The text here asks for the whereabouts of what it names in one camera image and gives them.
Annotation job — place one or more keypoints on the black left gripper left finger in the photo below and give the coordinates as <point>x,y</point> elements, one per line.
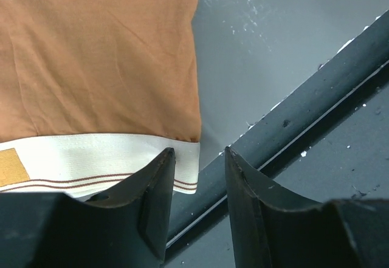
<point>123,226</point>

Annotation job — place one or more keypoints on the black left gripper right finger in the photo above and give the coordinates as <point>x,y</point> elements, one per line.
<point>272,226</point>

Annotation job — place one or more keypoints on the mustard brown underwear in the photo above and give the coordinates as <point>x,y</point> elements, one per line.
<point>93,90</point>

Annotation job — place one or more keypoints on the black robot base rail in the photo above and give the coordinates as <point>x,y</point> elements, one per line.
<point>192,215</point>

